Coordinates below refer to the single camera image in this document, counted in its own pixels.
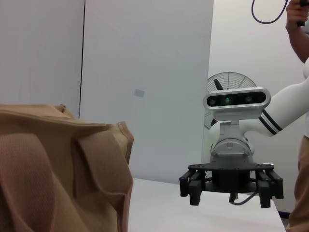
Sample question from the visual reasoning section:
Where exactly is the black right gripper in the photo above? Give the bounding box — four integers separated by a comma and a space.
179, 163, 284, 208

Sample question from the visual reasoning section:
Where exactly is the black handheld controller grip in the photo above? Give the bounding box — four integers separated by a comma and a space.
296, 0, 307, 27

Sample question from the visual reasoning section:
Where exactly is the khaki canvas food bag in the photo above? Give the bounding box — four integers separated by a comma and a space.
0, 103, 135, 232

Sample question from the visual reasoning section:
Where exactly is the person's bare forearm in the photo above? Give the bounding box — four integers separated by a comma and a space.
285, 25, 309, 65

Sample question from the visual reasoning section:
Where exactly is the person in khaki trousers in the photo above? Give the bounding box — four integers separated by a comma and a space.
286, 57, 309, 232

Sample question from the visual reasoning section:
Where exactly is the person's bare hand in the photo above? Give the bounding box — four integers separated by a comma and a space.
285, 0, 309, 32

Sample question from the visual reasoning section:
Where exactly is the metal grille fan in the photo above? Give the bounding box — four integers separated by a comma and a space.
204, 72, 258, 130

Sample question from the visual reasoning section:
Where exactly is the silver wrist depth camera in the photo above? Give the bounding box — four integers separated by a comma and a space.
202, 86, 271, 121

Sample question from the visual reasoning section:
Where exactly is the dark thin controller cable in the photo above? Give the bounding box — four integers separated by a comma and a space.
251, 0, 289, 24

